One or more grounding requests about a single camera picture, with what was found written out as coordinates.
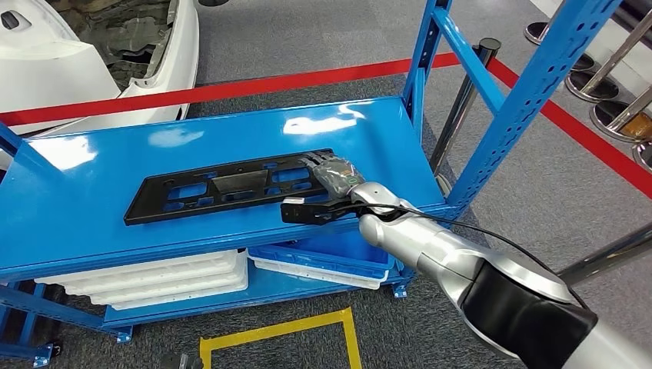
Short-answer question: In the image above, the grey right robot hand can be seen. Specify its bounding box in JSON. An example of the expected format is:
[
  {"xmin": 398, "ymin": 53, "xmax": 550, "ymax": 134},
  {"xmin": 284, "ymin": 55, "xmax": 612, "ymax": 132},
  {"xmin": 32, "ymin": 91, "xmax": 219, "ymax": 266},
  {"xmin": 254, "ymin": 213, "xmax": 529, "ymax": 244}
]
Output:
[{"xmin": 300, "ymin": 151, "xmax": 366, "ymax": 201}]

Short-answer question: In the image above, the long black plastic panel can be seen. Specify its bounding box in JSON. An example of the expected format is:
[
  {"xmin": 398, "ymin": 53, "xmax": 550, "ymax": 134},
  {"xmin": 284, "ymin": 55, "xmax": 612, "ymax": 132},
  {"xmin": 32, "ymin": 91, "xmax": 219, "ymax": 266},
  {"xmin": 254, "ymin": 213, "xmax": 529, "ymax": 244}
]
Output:
[{"xmin": 123, "ymin": 148, "xmax": 338, "ymax": 227}]

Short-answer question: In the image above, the blue metal shelf rack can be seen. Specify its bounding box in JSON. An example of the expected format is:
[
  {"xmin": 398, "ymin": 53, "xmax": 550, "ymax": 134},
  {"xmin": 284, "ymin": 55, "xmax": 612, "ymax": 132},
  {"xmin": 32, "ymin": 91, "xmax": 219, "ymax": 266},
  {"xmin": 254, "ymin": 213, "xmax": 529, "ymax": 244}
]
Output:
[{"xmin": 0, "ymin": 0, "xmax": 625, "ymax": 369}]

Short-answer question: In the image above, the blue plastic bin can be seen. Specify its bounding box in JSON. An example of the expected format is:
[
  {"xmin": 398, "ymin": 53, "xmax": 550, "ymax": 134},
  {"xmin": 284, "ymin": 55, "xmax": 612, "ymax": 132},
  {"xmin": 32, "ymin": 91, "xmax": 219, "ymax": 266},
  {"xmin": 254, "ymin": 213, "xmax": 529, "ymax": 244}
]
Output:
[{"xmin": 247, "ymin": 229, "xmax": 398, "ymax": 280}]

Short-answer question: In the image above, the white plastic bin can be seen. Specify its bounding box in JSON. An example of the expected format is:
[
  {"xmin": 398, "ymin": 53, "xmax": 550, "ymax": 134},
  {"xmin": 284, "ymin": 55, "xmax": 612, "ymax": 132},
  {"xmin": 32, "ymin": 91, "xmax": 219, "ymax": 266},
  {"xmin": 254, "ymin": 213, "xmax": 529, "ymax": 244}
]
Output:
[
  {"xmin": 109, "ymin": 280, "xmax": 249, "ymax": 312},
  {"xmin": 86, "ymin": 267, "xmax": 249, "ymax": 305},
  {"xmin": 61, "ymin": 257, "xmax": 249, "ymax": 297},
  {"xmin": 251, "ymin": 257, "xmax": 384, "ymax": 291},
  {"xmin": 34, "ymin": 249, "xmax": 241, "ymax": 286}
]

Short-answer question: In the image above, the red barrier belt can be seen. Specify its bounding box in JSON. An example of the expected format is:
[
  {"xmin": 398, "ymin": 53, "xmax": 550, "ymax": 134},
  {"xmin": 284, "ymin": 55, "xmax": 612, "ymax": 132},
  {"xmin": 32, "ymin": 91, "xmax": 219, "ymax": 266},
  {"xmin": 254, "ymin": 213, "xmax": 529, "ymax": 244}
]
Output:
[
  {"xmin": 486, "ymin": 57, "xmax": 652, "ymax": 201},
  {"xmin": 0, "ymin": 52, "xmax": 462, "ymax": 128}
]

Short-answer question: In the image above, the black camera bracket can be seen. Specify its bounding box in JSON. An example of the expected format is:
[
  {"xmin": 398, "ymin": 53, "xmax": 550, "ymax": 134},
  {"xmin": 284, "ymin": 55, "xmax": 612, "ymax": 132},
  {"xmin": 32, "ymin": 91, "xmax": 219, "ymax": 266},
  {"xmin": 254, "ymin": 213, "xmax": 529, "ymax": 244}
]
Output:
[{"xmin": 305, "ymin": 195, "xmax": 368, "ymax": 225}]

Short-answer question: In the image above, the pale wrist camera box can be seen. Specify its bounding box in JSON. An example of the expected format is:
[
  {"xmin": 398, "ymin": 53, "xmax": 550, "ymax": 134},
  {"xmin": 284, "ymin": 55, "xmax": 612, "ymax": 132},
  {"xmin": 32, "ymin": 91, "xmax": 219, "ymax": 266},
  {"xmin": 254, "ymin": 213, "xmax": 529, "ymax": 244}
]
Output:
[{"xmin": 281, "ymin": 197, "xmax": 319, "ymax": 226}]

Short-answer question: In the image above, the black cable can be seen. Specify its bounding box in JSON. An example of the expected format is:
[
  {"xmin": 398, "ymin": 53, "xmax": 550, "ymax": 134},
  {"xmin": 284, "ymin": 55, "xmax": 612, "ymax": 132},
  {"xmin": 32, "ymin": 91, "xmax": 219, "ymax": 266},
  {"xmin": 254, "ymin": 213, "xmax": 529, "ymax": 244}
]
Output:
[{"xmin": 351, "ymin": 202, "xmax": 592, "ymax": 309}]

